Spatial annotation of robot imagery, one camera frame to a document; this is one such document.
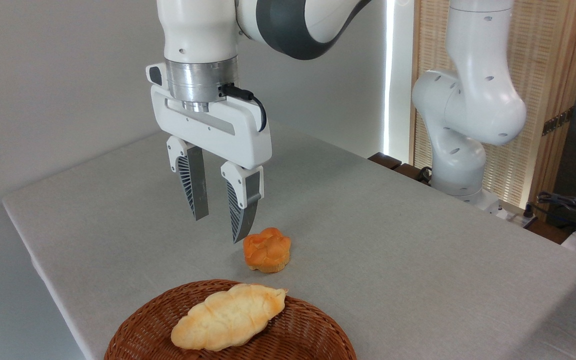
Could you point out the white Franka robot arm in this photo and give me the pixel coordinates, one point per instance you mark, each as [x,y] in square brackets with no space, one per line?
[198,30]

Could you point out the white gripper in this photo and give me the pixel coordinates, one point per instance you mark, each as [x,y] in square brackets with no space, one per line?
[228,132]

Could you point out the brown wicker basket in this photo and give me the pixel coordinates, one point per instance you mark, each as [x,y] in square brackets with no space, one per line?
[298,335]

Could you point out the small orange flower-shaped bread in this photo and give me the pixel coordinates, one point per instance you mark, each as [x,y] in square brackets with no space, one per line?
[267,250]

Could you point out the grey tablecloth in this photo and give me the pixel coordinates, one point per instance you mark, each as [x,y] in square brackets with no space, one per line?
[393,250]

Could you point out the wooden slatted folding screen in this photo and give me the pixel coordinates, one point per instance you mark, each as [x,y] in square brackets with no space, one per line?
[553,60]

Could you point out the long pale twisted bread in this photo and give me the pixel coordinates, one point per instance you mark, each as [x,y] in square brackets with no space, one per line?
[228,317]

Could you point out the dark metal screen hinge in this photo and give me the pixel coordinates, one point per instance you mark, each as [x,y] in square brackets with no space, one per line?
[558,121]

